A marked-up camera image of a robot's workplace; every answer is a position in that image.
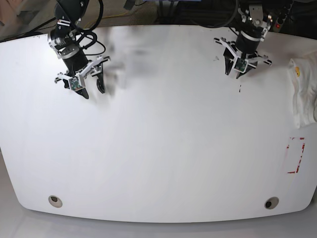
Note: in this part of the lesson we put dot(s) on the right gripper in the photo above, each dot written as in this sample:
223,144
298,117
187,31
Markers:
95,68

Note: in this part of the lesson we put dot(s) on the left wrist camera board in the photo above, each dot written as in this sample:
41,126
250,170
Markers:
240,65

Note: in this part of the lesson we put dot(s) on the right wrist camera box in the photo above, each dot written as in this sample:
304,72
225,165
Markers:
75,84

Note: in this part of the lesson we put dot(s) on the power strip with red light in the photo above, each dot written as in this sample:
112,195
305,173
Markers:
281,17

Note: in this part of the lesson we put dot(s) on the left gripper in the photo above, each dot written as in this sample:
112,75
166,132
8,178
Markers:
241,48

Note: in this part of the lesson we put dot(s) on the white printed T-shirt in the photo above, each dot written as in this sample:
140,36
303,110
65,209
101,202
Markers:
303,76

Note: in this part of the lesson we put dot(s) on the table grommet hole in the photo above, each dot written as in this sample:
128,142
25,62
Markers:
271,203
55,201

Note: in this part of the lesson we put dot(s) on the red tape rectangle marking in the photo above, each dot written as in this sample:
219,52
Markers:
294,154

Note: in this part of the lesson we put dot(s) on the right table grommet hole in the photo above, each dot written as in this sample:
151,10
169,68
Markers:
271,203

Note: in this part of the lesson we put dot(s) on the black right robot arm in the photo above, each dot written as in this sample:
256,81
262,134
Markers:
78,48

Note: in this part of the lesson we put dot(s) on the left table grommet hole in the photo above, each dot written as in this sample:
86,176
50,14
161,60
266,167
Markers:
55,201

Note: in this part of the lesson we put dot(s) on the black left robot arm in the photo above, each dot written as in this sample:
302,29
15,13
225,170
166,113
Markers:
255,24

